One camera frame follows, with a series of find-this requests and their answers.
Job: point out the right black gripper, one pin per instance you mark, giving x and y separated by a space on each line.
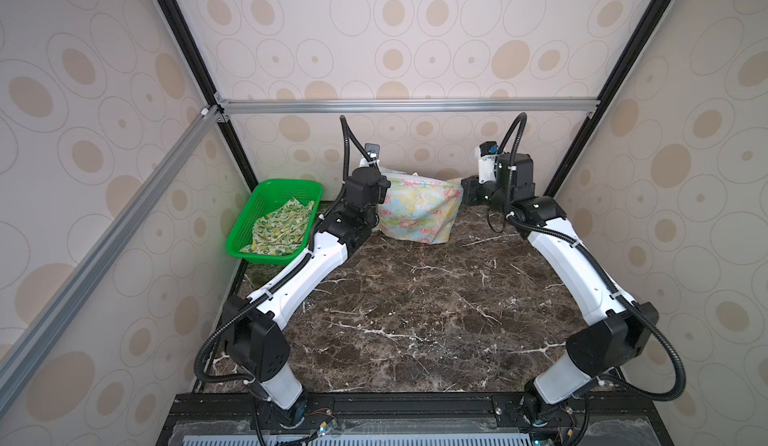
473 186

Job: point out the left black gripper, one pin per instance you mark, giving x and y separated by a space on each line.
379 186

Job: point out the pastel floral skirt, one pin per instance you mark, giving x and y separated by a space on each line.
419 209

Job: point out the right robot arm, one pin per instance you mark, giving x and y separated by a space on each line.
613 335

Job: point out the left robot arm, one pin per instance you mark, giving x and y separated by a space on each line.
253 336

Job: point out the green plastic basket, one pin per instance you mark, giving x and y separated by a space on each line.
267 197

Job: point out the green yellow patterned skirt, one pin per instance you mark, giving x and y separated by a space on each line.
280 232

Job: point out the horizontal aluminium rail back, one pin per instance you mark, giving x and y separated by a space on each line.
400 106

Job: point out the right black frame post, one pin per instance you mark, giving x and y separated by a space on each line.
647 25

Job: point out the black frame post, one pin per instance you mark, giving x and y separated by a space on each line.
647 25
196 63

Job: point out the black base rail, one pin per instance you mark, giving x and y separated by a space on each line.
600 418

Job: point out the left black frame post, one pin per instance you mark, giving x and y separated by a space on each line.
196 63

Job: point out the diagonal aluminium rail left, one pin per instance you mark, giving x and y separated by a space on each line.
40 337

